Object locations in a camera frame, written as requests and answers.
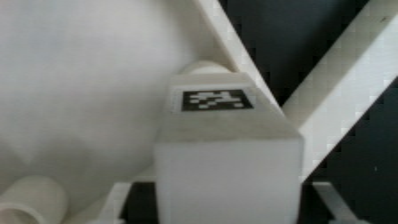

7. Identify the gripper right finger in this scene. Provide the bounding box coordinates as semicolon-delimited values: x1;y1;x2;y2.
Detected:
299;181;372;224

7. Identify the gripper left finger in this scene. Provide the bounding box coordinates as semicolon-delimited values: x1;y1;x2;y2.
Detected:
119;182;160;224

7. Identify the white square tabletop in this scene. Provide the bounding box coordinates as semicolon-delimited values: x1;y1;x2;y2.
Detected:
0;0;286;224

